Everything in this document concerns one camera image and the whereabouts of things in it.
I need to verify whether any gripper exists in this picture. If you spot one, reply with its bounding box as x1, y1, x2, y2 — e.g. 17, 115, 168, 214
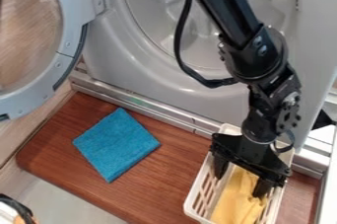
208, 131, 294, 199

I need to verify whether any yellow cloth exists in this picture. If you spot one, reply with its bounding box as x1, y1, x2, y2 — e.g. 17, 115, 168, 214
209, 165, 270, 224

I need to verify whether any washing machine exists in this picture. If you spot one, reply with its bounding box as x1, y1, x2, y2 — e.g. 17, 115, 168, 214
0, 0, 337, 181

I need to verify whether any white basket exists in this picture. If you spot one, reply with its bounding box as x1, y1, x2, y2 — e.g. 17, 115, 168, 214
181, 122, 297, 224

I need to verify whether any blue cloth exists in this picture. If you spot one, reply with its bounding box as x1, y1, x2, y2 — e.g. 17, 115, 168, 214
71, 107, 163, 184

